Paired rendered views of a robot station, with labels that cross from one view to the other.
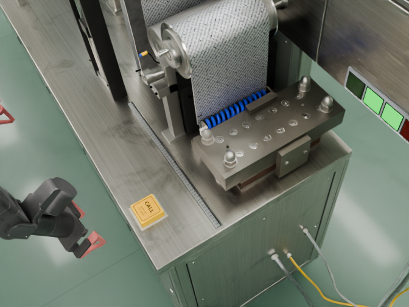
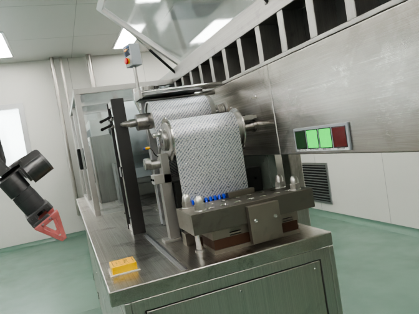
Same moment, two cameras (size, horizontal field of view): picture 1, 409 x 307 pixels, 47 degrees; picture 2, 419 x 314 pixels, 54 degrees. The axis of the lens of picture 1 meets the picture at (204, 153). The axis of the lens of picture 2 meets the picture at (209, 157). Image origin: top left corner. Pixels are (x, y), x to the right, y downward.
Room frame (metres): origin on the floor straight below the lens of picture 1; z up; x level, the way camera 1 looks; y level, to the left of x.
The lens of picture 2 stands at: (-0.49, -0.25, 1.24)
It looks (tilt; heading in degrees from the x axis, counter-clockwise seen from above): 3 degrees down; 7
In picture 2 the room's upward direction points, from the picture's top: 9 degrees counter-clockwise
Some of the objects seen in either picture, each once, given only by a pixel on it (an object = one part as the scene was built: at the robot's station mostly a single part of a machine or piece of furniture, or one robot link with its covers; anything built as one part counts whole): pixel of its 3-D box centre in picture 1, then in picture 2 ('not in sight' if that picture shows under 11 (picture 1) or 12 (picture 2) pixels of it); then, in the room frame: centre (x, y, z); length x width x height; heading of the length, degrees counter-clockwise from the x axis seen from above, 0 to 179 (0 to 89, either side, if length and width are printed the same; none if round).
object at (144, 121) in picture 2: not in sight; (143, 121); (1.09, 0.17, 1.33); 0.06 x 0.06 x 0.06; 26
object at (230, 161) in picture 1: (230, 157); (199, 203); (0.67, -0.06, 1.05); 0.04 x 0.04 x 0.04
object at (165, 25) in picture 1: (176, 51); (168, 139); (0.88, 0.04, 1.25); 0.15 x 0.01 x 0.15; 26
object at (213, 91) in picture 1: (231, 83); (213, 173); (0.87, -0.10, 1.11); 0.23 x 0.01 x 0.18; 116
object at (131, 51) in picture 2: not in sight; (131, 55); (1.38, 0.25, 1.66); 0.07 x 0.07 x 0.10; 42
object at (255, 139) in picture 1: (269, 130); (245, 207); (0.79, -0.19, 1.00); 0.40 x 0.16 x 0.06; 116
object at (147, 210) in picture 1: (147, 210); (123, 265); (0.63, 0.18, 0.91); 0.07 x 0.07 x 0.02; 26
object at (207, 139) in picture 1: (207, 134); (186, 200); (0.76, -0.01, 1.05); 0.04 x 0.04 x 0.04
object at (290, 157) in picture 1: (293, 157); (264, 222); (0.71, -0.24, 0.96); 0.10 x 0.03 x 0.11; 116
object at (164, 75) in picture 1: (167, 102); (164, 198); (0.89, 0.09, 1.05); 0.06 x 0.05 x 0.31; 116
